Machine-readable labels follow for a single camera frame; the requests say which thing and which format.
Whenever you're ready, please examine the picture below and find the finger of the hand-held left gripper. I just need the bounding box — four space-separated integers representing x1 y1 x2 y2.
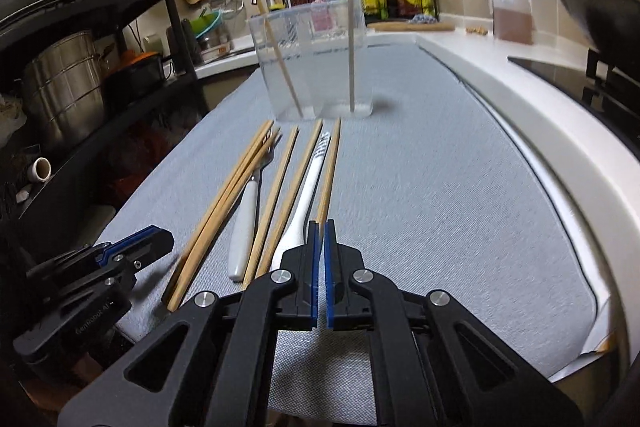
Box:
97 226 175 269
27 247 138 324

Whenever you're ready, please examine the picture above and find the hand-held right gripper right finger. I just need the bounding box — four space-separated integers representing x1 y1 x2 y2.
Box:
324 219 583 427

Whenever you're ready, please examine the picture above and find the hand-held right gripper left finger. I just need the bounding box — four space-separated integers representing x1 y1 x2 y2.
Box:
57 221 321 427

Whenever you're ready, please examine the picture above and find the white spoon striped handle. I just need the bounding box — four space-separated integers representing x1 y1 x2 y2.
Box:
270 132 333 268

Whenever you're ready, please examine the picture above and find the clear plastic utensil container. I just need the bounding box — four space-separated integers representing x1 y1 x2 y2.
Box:
246 0 375 122

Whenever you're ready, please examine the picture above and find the small white cup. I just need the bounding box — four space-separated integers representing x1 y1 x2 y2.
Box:
29 156 53 182

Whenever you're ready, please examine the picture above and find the grey cloth mat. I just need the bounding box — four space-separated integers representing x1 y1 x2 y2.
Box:
92 29 608 427

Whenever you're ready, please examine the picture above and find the stainless steel stock pot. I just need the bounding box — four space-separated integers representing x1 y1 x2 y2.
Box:
20 31 108 152

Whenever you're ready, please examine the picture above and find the black pot orange lid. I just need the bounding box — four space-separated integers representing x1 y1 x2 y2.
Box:
102 49 168 100

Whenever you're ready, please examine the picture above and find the black metal shelf rack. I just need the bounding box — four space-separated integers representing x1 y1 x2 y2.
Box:
0 0 211 268

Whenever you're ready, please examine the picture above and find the green plastic basin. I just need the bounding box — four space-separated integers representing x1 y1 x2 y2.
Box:
192 9 223 40

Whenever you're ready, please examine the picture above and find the wooden cutting board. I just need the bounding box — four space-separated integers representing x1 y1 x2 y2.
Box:
367 21 456 32

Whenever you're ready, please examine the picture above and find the black glass cooktop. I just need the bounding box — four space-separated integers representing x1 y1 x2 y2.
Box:
507 54 640 148

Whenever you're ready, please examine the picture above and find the plastic oil jug yellow cap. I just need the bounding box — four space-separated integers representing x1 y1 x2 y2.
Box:
487 0 533 45

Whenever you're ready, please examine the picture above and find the black stove grate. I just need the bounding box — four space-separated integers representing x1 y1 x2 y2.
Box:
582 47 640 118

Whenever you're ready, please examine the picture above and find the black wok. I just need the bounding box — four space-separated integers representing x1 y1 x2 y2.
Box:
550 0 640 52

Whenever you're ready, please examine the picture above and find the white handled metal fork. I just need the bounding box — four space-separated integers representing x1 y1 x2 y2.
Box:
227 142 278 283

